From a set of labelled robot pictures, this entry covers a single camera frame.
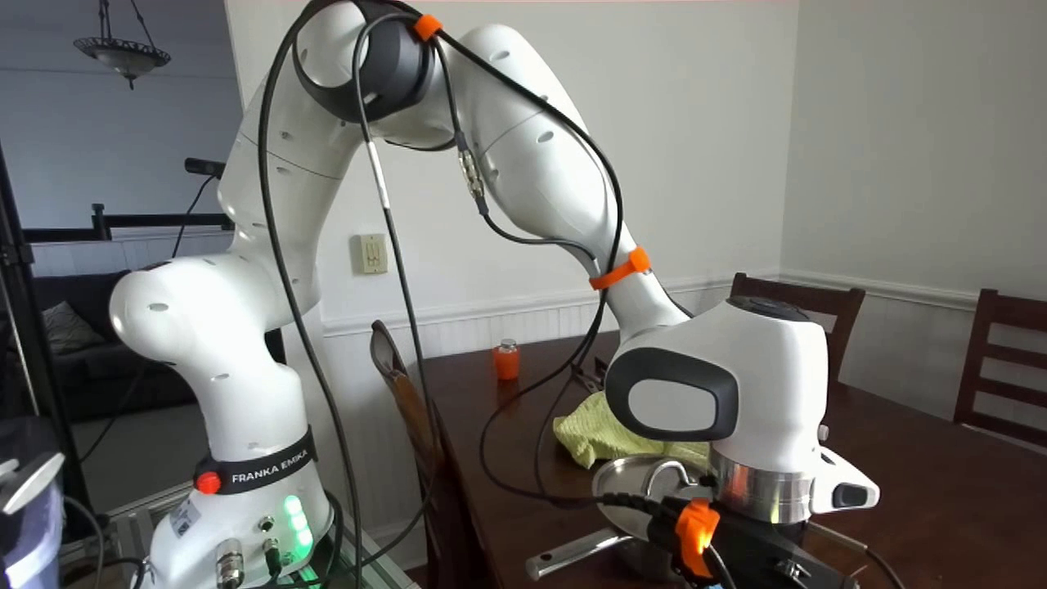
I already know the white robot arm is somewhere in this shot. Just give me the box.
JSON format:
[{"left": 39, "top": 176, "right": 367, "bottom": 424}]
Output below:
[{"left": 111, "top": 0, "right": 881, "bottom": 589}]

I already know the yellow-green cloth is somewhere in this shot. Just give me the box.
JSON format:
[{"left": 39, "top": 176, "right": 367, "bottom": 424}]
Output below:
[{"left": 552, "top": 389, "right": 711, "bottom": 472}]

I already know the orange juice bottle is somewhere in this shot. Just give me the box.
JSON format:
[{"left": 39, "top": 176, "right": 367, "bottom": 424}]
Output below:
[{"left": 491, "top": 341, "right": 520, "bottom": 381}]

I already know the dark wooden near chair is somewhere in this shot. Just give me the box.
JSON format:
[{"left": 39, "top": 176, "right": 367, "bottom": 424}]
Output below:
[{"left": 369, "top": 319, "right": 480, "bottom": 589}]

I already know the dark wooden chair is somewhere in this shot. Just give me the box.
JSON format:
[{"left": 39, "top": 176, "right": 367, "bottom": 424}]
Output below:
[
  {"left": 728, "top": 270, "right": 864, "bottom": 381},
  {"left": 952, "top": 288, "right": 1047, "bottom": 449},
  {"left": 369, "top": 319, "right": 480, "bottom": 589}
]

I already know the dark wooden chair left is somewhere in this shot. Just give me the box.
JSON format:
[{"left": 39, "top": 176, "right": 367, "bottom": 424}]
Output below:
[{"left": 728, "top": 270, "right": 864, "bottom": 381}]

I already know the dark sofa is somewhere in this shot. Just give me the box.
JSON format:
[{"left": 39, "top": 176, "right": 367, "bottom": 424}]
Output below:
[{"left": 31, "top": 270, "right": 194, "bottom": 421}]

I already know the hanging ceiling lamp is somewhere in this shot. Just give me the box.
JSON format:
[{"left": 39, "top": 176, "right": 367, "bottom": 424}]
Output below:
[{"left": 75, "top": 0, "right": 170, "bottom": 87}]

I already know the dark wooden chair right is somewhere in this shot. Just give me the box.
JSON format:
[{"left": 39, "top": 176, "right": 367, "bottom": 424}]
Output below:
[{"left": 952, "top": 288, "right": 1047, "bottom": 449}]

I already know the wall light switch plate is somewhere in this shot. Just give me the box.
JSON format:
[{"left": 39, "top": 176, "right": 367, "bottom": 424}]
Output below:
[{"left": 351, "top": 232, "right": 388, "bottom": 274}]

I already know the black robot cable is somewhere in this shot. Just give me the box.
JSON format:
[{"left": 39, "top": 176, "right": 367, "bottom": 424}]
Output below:
[{"left": 251, "top": 0, "right": 628, "bottom": 589}]

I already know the steel saucepan with handle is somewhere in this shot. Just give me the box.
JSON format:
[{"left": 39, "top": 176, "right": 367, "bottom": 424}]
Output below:
[{"left": 523, "top": 527, "right": 669, "bottom": 582}]

